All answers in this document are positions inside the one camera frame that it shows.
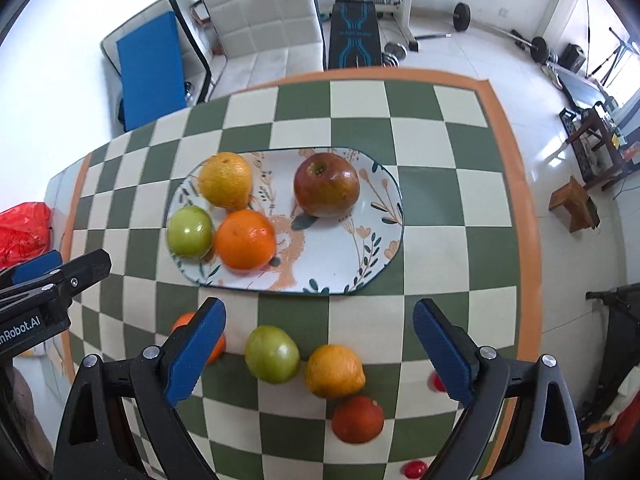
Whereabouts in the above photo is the green apple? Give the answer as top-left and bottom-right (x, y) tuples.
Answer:
(245, 325), (300, 385)
(166, 205), (215, 260)

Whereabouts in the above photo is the small red tomato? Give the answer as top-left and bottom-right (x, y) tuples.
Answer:
(401, 460), (428, 480)
(428, 372), (447, 393)

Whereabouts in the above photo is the large bright orange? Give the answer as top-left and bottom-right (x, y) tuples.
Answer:
(215, 209), (277, 273)

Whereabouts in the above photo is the yellow lemon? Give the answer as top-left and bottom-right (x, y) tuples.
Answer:
(304, 344), (366, 400)

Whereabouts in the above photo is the dark red orange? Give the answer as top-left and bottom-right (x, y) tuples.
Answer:
(331, 396), (385, 444)

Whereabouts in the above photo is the yellow orange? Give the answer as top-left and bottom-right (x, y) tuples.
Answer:
(198, 152), (253, 211)

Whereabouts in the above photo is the dark red apple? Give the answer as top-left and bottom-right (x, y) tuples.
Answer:
(293, 152), (360, 218)

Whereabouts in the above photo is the red plastic bag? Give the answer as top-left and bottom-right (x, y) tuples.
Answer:
(0, 202), (51, 270)

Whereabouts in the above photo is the oval floral plate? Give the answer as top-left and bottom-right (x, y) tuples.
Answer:
(172, 148), (405, 295)

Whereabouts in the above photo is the small wooden stool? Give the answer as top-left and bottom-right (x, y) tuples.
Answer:
(548, 177), (600, 233)

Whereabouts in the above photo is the green checkered tablecloth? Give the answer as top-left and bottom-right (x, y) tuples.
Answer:
(46, 68), (541, 479)

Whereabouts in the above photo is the white padded chair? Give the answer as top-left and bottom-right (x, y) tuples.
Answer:
(203, 0), (326, 99)

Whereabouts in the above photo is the black blue exercise bench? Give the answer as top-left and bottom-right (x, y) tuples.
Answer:
(329, 0), (382, 70)

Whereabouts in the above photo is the floor barbell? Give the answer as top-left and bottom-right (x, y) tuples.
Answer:
(451, 1), (551, 66)

